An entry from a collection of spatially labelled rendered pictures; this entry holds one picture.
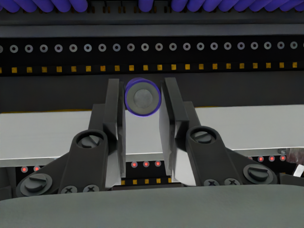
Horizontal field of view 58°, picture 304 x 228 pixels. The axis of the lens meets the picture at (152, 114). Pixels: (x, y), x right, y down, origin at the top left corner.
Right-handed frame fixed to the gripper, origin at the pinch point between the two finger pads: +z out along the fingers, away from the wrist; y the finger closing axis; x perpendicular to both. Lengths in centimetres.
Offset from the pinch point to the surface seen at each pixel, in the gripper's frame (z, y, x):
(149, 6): 24.7, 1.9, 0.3
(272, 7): 25.1, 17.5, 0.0
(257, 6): 25.0, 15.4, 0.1
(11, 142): 11.7, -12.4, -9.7
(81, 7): 24.8, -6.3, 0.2
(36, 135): 12.0, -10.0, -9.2
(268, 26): 29.6, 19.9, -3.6
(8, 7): 24.6, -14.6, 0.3
